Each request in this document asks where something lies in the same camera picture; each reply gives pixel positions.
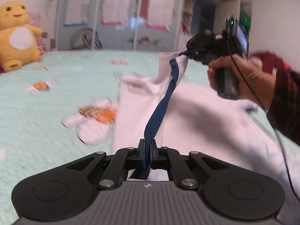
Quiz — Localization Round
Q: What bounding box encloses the pink patterned pillow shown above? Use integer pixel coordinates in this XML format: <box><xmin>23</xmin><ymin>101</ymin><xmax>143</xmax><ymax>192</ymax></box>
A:
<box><xmin>28</xmin><ymin>12</ymin><xmax>49</xmax><ymax>53</ymax></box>

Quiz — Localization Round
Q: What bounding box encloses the pile of dark red clothes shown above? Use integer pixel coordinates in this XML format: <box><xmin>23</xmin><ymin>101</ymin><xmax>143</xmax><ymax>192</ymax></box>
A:
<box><xmin>250</xmin><ymin>51</ymin><xmax>291</xmax><ymax>75</ymax></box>

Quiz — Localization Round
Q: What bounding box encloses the yellow plush toy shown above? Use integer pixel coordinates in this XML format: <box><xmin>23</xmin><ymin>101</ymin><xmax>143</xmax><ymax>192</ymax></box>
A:
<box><xmin>1</xmin><ymin>1</ymin><xmax>47</xmax><ymax>73</ymax></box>

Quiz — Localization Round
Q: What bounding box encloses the grey sliding wardrobe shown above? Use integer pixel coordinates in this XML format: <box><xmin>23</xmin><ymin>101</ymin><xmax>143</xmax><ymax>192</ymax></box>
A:
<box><xmin>56</xmin><ymin>0</ymin><xmax>183</xmax><ymax>52</ymax></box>

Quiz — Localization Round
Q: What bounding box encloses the mint green patterned bedspread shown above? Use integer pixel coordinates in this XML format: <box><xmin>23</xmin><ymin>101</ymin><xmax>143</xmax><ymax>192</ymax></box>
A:
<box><xmin>1</xmin><ymin>51</ymin><xmax>299</xmax><ymax>224</ymax></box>

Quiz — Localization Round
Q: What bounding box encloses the white shirt with navy trim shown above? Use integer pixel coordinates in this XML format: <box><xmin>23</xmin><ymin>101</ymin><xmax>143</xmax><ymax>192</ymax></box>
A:
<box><xmin>113</xmin><ymin>53</ymin><xmax>299</xmax><ymax>224</ymax></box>

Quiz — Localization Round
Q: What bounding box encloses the right hand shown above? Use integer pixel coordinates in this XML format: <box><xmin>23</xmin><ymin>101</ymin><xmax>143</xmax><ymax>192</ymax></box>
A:
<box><xmin>207</xmin><ymin>54</ymin><xmax>276</xmax><ymax>110</ymax></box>

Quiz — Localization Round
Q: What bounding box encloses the dark patterned right sleeve forearm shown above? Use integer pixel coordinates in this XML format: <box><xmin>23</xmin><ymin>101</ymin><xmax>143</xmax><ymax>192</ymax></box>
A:
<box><xmin>267</xmin><ymin>67</ymin><xmax>300</xmax><ymax>145</ymax></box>

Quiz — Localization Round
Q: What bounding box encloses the black cable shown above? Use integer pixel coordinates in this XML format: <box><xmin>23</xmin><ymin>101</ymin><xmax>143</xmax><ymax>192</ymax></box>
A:
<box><xmin>225</xmin><ymin>23</ymin><xmax>300</xmax><ymax>203</ymax></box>

